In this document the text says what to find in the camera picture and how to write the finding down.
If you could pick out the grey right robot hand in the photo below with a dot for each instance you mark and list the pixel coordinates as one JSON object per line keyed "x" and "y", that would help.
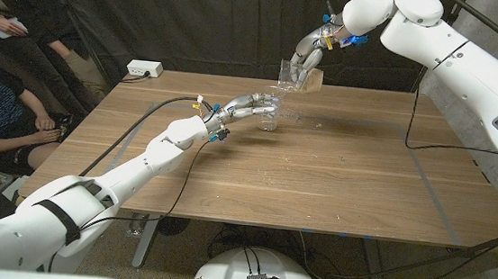
{"x": 313, "y": 50}

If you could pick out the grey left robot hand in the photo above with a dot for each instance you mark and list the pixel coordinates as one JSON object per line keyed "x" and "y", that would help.
{"x": 238, "y": 109}

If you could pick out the clear plastic cup with sugar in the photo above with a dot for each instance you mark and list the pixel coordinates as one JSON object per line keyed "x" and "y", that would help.
{"x": 313, "y": 82}

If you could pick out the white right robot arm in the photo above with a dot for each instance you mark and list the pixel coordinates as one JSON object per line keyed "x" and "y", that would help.
{"x": 464, "y": 59}

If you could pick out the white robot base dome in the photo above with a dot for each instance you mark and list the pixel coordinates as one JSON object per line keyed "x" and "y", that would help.
{"x": 228, "y": 269}

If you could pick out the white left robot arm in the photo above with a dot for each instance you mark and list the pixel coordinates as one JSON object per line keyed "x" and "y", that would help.
{"x": 66, "y": 214}

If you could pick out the white power strip box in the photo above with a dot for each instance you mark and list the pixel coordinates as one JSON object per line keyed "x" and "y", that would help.
{"x": 144, "y": 68}

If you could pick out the black backdrop curtain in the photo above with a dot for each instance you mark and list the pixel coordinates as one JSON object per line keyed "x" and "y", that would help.
{"x": 219, "y": 19}

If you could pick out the black floor fan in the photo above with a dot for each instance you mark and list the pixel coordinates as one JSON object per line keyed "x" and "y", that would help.
{"x": 173, "y": 225}

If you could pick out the clear water bottle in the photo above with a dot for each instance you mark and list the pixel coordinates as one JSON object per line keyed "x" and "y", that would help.
{"x": 136, "y": 225}

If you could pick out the white table leg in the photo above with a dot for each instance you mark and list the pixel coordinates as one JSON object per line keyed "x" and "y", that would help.
{"x": 146, "y": 241}

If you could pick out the person black jacket khaki pants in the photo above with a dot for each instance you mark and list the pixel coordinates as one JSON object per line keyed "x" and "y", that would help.
{"x": 79, "y": 68}

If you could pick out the grey table leg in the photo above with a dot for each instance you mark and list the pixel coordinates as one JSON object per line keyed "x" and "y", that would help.
{"x": 373, "y": 268}

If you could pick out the white phone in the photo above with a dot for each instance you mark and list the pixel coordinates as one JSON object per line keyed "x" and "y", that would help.
{"x": 3, "y": 33}

